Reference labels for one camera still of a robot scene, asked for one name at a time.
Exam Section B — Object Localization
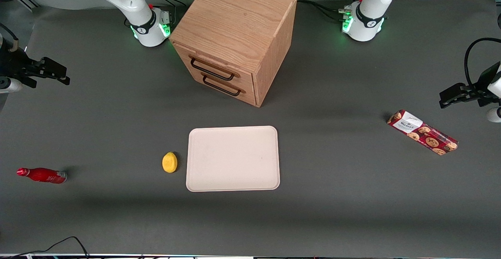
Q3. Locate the black metal drawer handle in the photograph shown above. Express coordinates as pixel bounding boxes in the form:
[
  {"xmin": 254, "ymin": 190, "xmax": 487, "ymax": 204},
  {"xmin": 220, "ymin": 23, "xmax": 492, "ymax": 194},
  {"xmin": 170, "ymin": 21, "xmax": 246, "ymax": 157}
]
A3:
[
  {"xmin": 202, "ymin": 74, "xmax": 242, "ymax": 97},
  {"xmin": 190, "ymin": 58, "xmax": 236, "ymax": 82}
]

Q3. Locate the wooden drawer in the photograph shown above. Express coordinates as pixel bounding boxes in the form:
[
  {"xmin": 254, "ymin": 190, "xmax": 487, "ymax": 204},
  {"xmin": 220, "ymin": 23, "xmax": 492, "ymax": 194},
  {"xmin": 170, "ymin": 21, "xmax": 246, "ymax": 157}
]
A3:
[
  {"xmin": 175, "ymin": 44, "xmax": 256, "ymax": 90},
  {"xmin": 184, "ymin": 65, "xmax": 257, "ymax": 107}
]

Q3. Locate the wooden drawer cabinet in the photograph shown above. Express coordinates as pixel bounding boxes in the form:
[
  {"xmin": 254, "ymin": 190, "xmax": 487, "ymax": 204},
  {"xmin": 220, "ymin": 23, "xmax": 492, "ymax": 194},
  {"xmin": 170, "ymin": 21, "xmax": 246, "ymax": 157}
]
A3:
[{"xmin": 169, "ymin": 0, "xmax": 298, "ymax": 108}]

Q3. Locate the red cookie box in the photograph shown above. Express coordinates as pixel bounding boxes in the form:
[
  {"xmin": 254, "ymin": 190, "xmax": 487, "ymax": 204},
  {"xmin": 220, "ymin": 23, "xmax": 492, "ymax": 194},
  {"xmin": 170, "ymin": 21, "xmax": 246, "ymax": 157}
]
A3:
[{"xmin": 387, "ymin": 109, "xmax": 459, "ymax": 156}]

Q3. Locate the red bottle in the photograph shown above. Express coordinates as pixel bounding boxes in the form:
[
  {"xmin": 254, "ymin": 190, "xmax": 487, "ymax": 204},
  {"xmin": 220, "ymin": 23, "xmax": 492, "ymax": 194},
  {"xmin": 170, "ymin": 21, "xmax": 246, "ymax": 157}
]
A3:
[{"xmin": 16, "ymin": 167, "xmax": 68, "ymax": 184}]

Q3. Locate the yellow lemon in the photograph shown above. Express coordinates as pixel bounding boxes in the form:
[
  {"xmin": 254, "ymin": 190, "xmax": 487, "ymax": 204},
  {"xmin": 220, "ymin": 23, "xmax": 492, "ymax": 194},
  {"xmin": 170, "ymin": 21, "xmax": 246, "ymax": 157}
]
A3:
[{"xmin": 162, "ymin": 152, "xmax": 178, "ymax": 173}]

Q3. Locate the beige rectangular tray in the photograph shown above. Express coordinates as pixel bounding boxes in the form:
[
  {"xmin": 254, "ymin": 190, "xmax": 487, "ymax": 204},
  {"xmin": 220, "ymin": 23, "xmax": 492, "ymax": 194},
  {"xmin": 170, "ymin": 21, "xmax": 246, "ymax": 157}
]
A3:
[{"xmin": 186, "ymin": 126, "xmax": 281, "ymax": 192}]

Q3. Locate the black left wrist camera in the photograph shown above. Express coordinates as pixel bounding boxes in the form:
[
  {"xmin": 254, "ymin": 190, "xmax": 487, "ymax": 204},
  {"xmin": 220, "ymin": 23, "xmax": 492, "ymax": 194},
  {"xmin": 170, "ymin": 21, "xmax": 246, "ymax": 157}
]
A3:
[{"xmin": 475, "ymin": 71, "xmax": 494, "ymax": 96}]

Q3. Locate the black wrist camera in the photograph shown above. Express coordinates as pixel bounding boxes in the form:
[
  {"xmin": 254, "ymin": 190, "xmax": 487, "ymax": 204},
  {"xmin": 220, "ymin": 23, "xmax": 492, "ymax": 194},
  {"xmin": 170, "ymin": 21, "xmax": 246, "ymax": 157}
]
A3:
[
  {"xmin": 475, "ymin": 71, "xmax": 494, "ymax": 96},
  {"xmin": 0, "ymin": 47, "xmax": 31, "ymax": 79}
]

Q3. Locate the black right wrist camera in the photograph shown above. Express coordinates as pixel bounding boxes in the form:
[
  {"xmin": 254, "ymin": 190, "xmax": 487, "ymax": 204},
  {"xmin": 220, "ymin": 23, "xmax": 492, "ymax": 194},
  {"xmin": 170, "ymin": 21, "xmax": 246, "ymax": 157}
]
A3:
[{"xmin": 0, "ymin": 47, "xmax": 31, "ymax": 79}]

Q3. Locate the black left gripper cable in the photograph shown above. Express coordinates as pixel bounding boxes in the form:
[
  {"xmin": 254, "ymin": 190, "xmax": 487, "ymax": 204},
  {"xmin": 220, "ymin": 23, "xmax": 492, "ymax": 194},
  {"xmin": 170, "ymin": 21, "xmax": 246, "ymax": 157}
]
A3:
[{"xmin": 464, "ymin": 37, "xmax": 501, "ymax": 91}]

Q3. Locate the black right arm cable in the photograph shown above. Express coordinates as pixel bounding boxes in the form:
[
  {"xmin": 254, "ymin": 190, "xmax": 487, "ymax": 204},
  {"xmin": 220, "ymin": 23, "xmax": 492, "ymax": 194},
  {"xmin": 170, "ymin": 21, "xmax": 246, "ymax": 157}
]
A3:
[{"xmin": 0, "ymin": 22, "xmax": 19, "ymax": 53}]

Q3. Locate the thin black table cable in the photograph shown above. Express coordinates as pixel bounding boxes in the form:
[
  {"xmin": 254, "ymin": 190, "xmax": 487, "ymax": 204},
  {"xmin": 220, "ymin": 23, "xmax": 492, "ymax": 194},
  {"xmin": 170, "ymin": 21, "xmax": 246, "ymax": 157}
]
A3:
[{"xmin": 0, "ymin": 236, "xmax": 90, "ymax": 259}]

